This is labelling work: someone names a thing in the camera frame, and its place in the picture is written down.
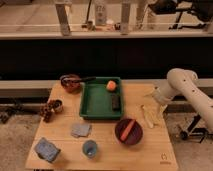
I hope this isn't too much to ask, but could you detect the orange carrot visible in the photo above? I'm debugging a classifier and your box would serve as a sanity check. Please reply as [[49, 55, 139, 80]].
[[120, 119, 136, 141]]

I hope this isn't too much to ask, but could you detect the brown pot with black handle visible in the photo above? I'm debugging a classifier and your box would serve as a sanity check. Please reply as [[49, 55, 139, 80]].
[[60, 74, 95, 93]]

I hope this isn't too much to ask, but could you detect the black camera on tripod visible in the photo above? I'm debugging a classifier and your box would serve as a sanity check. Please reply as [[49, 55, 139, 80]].
[[148, 0, 213, 29]]

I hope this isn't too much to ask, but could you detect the small metal cup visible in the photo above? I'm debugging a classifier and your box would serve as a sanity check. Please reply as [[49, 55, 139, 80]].
[[53, 99, 63, 113]]

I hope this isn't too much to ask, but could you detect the green plastic tray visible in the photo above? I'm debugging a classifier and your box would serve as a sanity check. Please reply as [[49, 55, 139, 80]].
[[79, 77, 124, 120]]

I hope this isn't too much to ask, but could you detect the black wheeled stand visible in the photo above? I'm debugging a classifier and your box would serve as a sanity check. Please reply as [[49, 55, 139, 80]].
[[179, 114, 212, 142]]

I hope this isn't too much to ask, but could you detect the yellow banana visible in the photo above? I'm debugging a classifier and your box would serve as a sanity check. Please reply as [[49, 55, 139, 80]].
[[141, 105, 154, 129]]

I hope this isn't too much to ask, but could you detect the blue ceramic cup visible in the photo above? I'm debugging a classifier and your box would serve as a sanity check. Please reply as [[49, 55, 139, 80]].
[[82, 140, 98, 158]]

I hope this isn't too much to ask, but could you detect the blue sponge block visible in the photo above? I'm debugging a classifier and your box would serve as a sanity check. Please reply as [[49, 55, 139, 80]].
[[34, 137, 61, 163]]

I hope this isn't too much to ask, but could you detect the dark red bowl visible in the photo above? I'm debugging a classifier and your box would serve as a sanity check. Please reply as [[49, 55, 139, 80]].
[[115, 118, 143, 145]]

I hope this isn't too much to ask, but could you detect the orange fruit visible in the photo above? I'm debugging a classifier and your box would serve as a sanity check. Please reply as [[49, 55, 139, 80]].
[[106, 80, 117, 91]]

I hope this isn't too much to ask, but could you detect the translucent pale gripper body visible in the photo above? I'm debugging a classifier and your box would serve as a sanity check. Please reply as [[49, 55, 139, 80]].
[[147, 89, 166, 126]]

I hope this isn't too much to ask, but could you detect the grey folded cloth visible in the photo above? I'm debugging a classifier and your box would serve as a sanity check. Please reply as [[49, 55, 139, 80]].
[[71, 123, 92, 138]]

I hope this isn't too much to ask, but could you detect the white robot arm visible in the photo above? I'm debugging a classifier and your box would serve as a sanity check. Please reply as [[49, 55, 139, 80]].
[[151, 68, 213, 131]]

